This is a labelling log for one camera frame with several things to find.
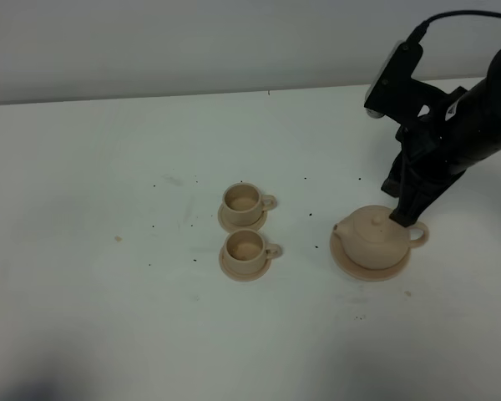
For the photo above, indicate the near small tan saucer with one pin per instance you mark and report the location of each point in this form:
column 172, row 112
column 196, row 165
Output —
column 240, row 277

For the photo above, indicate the far tan teacup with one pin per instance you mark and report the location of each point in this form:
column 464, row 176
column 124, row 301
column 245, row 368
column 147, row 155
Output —
column 244, row 204

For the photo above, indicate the tan ceramic teapot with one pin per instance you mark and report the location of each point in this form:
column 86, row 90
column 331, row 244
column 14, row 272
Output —
column 372, row 240

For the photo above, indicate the small tan saucer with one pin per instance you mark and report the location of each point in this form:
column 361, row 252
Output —
column 240, row 277
column 234, row 226

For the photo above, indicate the far small tan saucer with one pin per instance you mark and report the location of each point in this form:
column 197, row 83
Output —
column 234, row 226

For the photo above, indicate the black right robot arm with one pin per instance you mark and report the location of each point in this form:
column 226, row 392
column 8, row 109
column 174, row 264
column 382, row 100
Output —
column 458, row 134

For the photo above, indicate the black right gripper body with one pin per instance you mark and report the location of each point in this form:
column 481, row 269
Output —
column 418, row 162

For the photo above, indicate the tan teacup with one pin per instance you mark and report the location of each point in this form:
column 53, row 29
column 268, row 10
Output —
column 244, row 204
column 247, row 252

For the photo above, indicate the near tan teacup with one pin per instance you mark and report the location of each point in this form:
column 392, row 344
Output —
column 247, row 252

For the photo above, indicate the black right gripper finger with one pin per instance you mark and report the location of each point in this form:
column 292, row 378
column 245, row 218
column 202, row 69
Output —
column 413, row 200

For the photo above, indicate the large tan teapot saucer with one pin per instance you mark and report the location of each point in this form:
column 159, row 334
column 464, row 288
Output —
column 361, row 273

